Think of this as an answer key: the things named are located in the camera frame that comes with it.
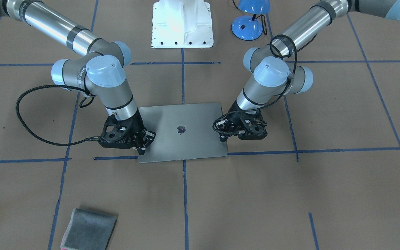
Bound folded grey cloth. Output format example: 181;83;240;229
60;208;117;250

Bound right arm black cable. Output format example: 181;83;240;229
15;85;104;145

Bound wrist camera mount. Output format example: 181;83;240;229
98;120;132;149
237;117;268;140

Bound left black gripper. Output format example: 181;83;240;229
219;101;260;143

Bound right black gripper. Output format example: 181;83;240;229
108;111;157;155

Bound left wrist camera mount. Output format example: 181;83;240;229
237;117;268;140

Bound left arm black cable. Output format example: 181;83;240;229
212;34;298;134

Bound silver laptop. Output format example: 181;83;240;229
138;103;228;163

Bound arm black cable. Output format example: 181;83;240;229
212;34;298;134
15;85;104;145

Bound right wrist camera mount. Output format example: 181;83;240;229
98;120;132;149

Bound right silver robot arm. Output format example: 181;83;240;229
0;0;156;155

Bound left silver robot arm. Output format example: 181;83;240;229
212;0;400;143

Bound blue desk lamp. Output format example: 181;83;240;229
231;0;271;41

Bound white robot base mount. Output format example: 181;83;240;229
151;0;214;49

